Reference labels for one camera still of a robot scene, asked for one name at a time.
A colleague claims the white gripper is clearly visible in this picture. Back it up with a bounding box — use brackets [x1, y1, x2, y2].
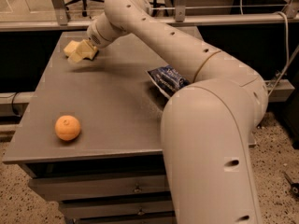
[68, 13, 128, 63]

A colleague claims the yellow sponge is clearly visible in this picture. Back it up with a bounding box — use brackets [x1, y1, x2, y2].
[63, 40, 98, 61]

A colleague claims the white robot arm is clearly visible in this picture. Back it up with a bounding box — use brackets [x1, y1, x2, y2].
[87, 0, 268, 224]

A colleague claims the blue chip bag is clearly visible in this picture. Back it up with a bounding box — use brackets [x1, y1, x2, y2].
[147, 65, 190, 99]

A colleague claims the orange fruit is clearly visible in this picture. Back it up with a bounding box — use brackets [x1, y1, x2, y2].
[54, 115, 81, 141]

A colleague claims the grey drawer cabinet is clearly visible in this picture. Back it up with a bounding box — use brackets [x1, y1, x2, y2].
[2, 26, 257, 224]

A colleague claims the top drawer knob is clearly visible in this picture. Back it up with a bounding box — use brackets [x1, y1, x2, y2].
[133, 185, 142, 193]

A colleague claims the drawer knob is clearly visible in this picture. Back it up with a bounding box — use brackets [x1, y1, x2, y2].
[133, 185, 142, 193]
[137, 208, 146, 216]

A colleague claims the black caster wheel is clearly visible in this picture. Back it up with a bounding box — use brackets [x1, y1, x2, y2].
[284, 172, 299, 198]

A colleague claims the white cable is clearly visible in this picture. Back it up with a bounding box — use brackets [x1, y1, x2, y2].
[238, 0, 299, 98]

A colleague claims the metal railing frame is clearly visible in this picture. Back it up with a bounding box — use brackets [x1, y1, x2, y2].
[0, 0, 299, 31]

